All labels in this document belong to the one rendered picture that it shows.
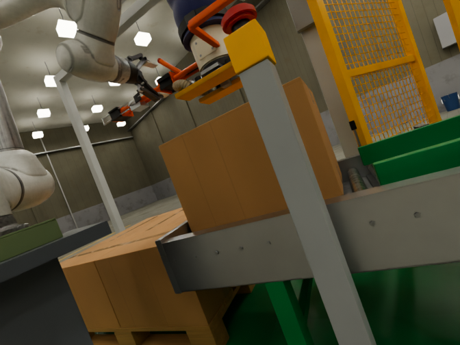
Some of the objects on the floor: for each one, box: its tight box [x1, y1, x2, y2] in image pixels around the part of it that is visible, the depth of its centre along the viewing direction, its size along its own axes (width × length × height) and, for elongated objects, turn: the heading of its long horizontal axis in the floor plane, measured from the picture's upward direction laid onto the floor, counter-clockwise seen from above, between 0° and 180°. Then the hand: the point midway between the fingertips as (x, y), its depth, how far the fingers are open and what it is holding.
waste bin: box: [440, 92, 460, 112], centre depth 617 cm, size 37×34×45 cm
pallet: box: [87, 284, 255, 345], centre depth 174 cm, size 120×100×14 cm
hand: (159, 81), depth 103 cm, fingers open, 13 cm apart
